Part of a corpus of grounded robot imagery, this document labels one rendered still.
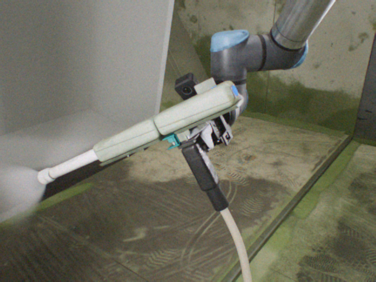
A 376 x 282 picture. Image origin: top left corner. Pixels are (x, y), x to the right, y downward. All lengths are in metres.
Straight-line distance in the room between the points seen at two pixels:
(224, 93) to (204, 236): 1.00
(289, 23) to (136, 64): 0.60
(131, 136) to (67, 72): 0.75
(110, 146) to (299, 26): 0.48
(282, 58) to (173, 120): 0.39
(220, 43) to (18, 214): 0.61
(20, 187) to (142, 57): 0.59
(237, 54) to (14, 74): 0.72
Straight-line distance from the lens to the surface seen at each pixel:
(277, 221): 1.63
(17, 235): 0.97
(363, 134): 2.66
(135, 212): 1.66
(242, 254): 0.71
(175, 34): 3.00
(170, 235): 1.51
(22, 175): 0.88
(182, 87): 0.72
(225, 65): 0.86
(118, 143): 0.68
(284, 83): 2.73
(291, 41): 0.87
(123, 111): 1.36
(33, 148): 1.24
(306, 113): 2.72
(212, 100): 0.58
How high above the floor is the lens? 0.98
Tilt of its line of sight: 23 degrees down
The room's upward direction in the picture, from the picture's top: straight up
